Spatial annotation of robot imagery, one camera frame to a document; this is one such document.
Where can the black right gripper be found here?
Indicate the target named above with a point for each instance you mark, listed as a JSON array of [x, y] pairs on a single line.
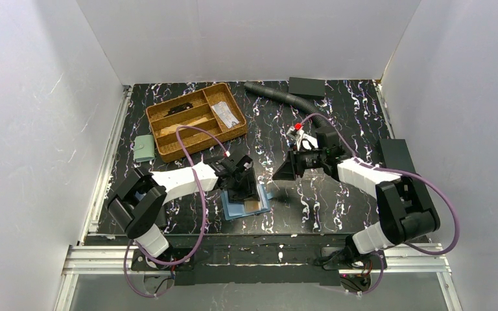
[[297, 163]]

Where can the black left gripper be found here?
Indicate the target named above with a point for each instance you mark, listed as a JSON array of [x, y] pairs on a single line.
[[240, 181]]

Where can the gold VIP credit card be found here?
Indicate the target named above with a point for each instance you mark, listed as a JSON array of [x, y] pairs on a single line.
[[252, 206]]

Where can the light blue card holder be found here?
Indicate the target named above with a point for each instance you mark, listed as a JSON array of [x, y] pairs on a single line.
[[234, 210]]

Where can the silver VIP credit card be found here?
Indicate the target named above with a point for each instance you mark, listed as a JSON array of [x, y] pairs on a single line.
[[230, 121]]

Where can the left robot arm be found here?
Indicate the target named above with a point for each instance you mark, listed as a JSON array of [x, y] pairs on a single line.
[[136, 202]]

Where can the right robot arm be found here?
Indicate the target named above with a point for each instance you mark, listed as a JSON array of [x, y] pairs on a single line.
[[405, 210]]

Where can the white card in tray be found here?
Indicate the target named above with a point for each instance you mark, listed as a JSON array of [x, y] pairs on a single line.
[[221, 108]]

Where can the black flat box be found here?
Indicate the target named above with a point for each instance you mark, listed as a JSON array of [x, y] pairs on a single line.
[[307, 87]]

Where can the woven wicker organizer tray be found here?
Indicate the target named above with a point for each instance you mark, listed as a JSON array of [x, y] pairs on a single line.
[[202, 136]]

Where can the wooden utensil in tray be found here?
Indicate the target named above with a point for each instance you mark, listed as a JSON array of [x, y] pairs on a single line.
[[172, 128]]

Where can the black item in tray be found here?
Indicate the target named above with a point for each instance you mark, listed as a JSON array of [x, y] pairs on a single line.
[[180, 108]]

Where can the black box right side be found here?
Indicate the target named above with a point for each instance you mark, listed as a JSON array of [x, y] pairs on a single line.
[[394, 154]]

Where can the green small wallet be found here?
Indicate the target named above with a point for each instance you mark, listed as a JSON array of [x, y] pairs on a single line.
[[144, 148]]

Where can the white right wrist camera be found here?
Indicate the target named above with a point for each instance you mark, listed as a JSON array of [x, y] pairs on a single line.
[[302, 140]]

